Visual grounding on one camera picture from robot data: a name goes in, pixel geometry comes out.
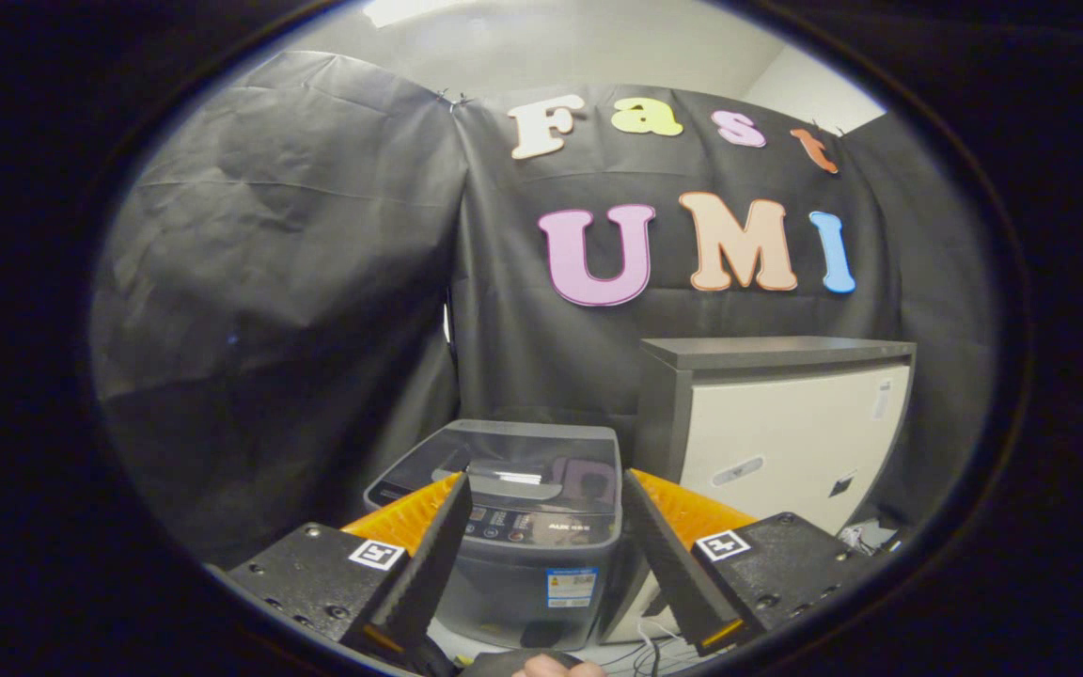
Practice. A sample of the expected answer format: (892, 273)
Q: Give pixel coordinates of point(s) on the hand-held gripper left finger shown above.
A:
(429, 564)

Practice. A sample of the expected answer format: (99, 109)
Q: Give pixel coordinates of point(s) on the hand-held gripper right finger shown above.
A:
(668, 564)

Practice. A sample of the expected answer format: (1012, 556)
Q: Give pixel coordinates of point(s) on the grey washing machine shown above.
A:
(523, 583)

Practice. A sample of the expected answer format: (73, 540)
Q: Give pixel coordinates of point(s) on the person's leg in dark trousers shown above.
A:
(504, 661)

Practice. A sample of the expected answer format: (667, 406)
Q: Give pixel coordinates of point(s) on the clear plastic bag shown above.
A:
(866, 538)

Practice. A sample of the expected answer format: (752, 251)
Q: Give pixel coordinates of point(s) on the black backdrop cloth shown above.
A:
(297, 310)

